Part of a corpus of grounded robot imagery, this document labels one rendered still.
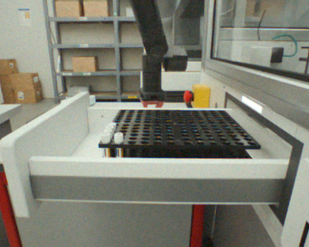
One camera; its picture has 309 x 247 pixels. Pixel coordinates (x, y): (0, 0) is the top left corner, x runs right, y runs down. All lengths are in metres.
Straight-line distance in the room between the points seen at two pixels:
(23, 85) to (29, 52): 0.72
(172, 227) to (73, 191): 0.41
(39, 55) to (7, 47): 0.63
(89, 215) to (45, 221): 0.13
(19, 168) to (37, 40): 4.81
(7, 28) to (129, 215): 4.95
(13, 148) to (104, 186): 0.11
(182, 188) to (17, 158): 0.20
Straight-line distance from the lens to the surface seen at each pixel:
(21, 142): 0.30
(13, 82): 4.93
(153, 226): 0.67
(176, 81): 1.18
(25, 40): 5.17
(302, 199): 0.26
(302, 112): 0.28
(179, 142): 0.31
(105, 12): 4.27
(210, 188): 0.29
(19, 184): 0.31
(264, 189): 0.32
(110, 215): 0.66
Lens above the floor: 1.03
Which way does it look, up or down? 18 degrees down
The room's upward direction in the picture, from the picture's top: straight up
